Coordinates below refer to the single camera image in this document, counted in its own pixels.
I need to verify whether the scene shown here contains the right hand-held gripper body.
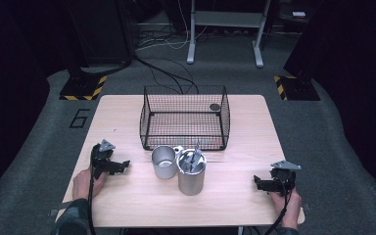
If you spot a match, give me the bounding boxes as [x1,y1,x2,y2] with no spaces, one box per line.
[267,160,303,198]

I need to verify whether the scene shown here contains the white metal desk frame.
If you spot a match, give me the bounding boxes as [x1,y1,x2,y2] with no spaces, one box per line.
[186,0,272,69]

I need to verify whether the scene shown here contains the black floor cable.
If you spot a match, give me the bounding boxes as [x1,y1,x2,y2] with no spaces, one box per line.
[132,53,201,96]

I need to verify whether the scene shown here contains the steel tumbler with straw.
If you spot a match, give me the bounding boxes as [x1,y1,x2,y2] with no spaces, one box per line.
[175,141,208,197]

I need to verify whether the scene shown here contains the black cabinet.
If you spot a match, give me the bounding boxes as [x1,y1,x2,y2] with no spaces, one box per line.
[63,0,135,71]

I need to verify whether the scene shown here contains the black wire basket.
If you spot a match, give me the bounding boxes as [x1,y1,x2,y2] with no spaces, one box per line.
[139,84,232,152]

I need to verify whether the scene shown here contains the person's left hand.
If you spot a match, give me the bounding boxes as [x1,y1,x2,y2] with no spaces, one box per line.
[71,166,108,201]

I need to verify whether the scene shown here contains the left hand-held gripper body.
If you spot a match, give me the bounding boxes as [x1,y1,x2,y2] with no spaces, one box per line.
[90,139,117,180]

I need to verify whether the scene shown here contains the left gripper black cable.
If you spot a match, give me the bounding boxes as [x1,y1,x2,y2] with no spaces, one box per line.
[87,146,100,235]

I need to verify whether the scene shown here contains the white mug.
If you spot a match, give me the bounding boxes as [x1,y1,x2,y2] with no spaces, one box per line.
[151,145,185,180]

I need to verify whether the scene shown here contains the person's right hand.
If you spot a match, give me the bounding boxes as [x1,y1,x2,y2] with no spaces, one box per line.
[268,188,304,230]

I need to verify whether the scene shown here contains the white floor cables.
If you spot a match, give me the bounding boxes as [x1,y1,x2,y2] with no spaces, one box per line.
[134,0,211,53]

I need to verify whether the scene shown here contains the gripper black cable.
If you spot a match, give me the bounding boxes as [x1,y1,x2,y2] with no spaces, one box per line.
[87,146,100,235]
[263,177,296,235]

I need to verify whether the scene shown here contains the black hazard-striped stand base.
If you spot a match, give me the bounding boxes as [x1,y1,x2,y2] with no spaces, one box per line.
[273,74,322,102]
[59,74,108,102]

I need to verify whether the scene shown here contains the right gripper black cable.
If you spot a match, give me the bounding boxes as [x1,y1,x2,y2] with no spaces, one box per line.
[263,177,296,235]

